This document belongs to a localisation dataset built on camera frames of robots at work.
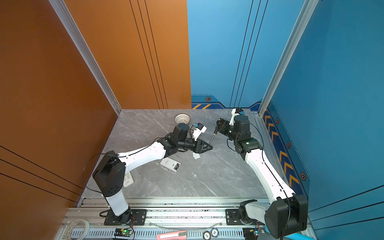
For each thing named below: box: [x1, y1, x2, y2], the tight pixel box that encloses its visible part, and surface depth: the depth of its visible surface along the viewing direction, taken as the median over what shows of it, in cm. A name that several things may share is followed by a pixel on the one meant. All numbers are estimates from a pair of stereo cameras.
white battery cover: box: [192, 152, 201, 160], surface depth 96 cm
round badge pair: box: [202, 227, 220, 240], surface depth 71 cm
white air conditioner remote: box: [160, 157, 182, 172], surface depth 93 cm
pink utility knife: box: [156, 230, 187, 240], surface depth 70 cm
